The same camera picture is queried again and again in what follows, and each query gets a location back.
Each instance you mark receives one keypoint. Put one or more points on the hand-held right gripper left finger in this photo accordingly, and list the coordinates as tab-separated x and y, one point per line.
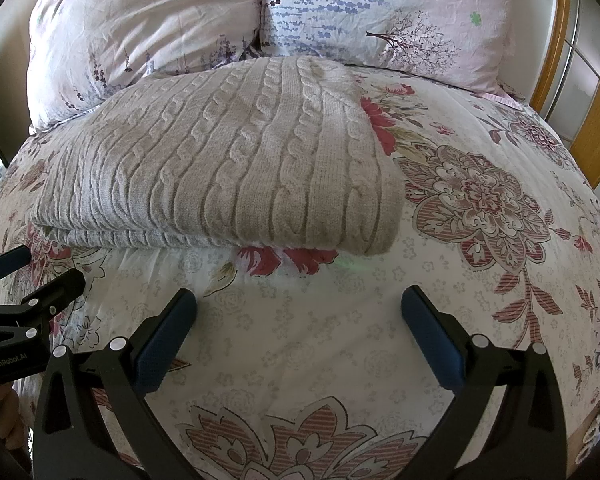
165	345

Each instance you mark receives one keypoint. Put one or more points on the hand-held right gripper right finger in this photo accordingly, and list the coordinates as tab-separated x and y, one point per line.
432	340

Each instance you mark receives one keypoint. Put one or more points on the pale blue tree print pillow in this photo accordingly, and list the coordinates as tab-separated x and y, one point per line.
380	10

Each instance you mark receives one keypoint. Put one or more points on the floral quilt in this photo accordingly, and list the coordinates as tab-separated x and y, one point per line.
330	310

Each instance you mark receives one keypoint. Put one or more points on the wooden headboard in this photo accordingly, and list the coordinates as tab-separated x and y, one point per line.
555	50

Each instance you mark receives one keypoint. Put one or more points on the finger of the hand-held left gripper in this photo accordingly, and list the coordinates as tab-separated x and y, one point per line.
7	262
55	290

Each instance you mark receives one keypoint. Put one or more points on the pink pillow with purple sprigs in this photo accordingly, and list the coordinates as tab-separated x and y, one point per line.
130	20

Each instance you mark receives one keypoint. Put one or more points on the person's left hand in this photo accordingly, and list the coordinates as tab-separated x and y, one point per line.
5	410

